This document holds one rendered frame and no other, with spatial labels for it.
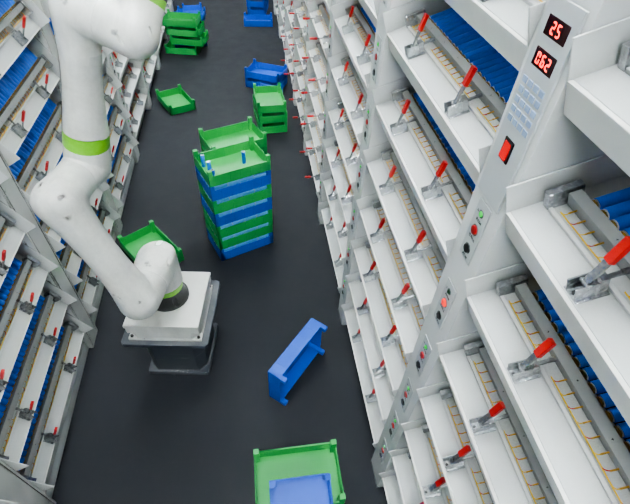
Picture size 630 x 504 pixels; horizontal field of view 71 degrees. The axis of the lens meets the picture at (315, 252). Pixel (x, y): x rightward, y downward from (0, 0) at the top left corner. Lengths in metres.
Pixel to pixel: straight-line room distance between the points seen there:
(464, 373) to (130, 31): 0.99
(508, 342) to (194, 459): 1.33
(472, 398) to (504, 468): 0.13
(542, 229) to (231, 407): 1.47
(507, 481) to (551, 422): 0.20
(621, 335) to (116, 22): 1.04
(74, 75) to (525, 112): 0.98
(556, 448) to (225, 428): 1.35
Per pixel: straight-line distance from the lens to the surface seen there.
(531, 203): 0.71
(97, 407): 2.02
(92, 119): 1.29
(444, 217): 0.96
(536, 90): 0.64
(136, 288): 1.44
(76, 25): 1.16
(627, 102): 0.57
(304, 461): 1.79
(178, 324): 1.67
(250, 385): 1.92
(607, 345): 0.59
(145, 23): 1.11
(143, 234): 2.57
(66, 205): 1.28
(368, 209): 1.55
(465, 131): 0.86
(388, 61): 1.30
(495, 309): 0.82
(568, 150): 0.68
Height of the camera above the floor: 1.70
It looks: 46 degrees down
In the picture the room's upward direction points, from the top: 4 degrees clockwise
